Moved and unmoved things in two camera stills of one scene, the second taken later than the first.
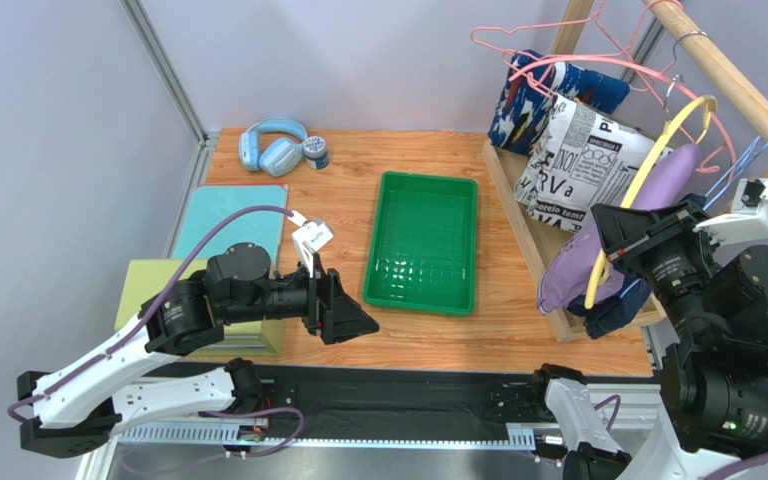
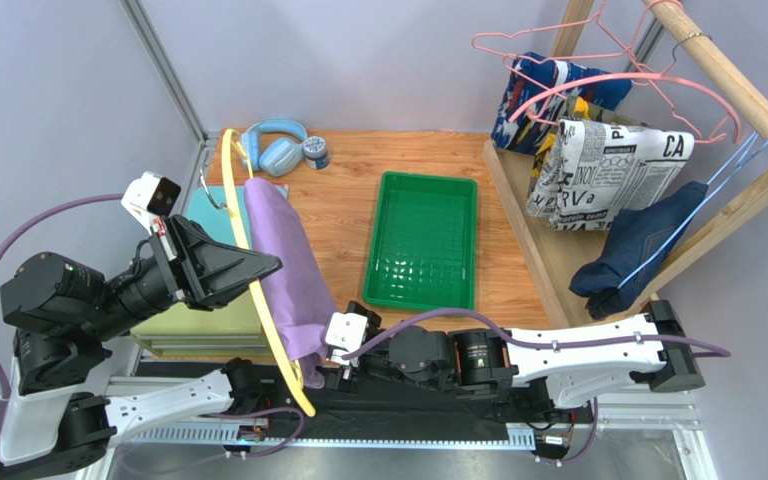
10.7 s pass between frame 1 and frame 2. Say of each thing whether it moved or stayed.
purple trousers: moved
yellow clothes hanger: moved
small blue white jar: stayed
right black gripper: moved
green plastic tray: stayed
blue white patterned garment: stayed
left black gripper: moved
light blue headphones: stayed
